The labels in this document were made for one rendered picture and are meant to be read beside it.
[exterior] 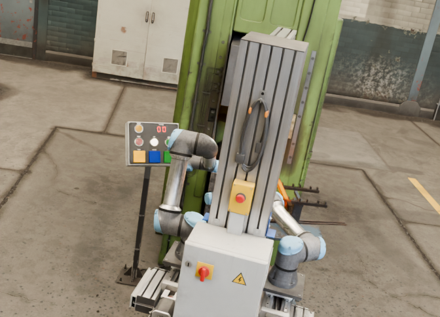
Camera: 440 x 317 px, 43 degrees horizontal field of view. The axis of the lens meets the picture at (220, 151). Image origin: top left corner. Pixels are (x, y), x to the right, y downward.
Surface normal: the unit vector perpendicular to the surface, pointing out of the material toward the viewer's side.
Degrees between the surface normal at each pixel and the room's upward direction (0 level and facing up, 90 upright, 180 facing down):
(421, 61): 90
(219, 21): 90
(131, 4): 90
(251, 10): 90
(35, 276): 0
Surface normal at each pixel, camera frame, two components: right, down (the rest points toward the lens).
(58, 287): 0.16, -0.92
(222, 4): -0.07, 0.34
